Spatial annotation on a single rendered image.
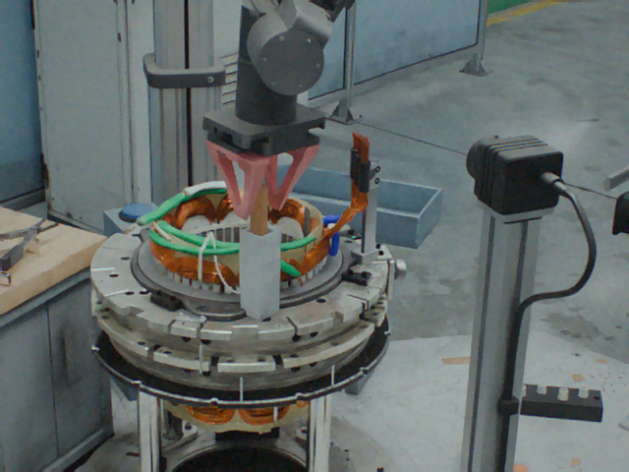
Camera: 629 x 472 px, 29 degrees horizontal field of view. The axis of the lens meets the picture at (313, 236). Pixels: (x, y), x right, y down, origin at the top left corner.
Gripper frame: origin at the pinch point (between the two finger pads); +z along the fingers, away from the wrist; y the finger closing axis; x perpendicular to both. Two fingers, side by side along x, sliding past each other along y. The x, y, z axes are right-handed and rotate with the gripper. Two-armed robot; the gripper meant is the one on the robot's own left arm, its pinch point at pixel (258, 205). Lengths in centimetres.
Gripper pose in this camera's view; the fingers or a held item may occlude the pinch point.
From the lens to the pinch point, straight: 117.0
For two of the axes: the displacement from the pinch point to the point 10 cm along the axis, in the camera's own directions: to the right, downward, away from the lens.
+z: -0.8, 9.0, 4.2
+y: 7.2, -2.4, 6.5
